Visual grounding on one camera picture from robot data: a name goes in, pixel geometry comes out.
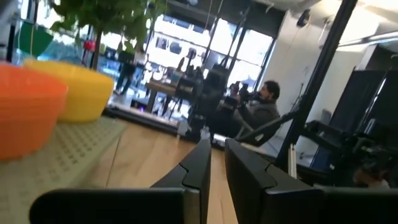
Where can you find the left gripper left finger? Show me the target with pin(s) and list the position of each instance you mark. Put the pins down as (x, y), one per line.
(202, 174)

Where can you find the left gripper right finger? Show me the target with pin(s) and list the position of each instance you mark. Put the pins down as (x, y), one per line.
(245, 180)

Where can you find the yellow plastic mini bowl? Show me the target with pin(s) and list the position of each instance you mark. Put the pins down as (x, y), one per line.
(84, 93)

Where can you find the orange-red plastic mini bowl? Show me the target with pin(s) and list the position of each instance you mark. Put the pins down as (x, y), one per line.
(28, 112)

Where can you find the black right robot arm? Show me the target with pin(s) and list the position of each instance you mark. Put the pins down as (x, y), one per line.
(335, 140)

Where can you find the person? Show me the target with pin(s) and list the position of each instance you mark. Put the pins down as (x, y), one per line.
(373, 174)
(126, 71)
(261, 112)

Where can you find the background robot station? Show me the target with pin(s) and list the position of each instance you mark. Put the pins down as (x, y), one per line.
(214, 87)

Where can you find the black room divider panel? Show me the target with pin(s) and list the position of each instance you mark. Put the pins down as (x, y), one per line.
(351, 99)

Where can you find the pale green perforated rack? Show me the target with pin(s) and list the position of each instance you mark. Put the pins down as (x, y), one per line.
(62, 149)

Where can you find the green leafy small tree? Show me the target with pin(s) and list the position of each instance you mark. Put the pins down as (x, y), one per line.
(105, 15)

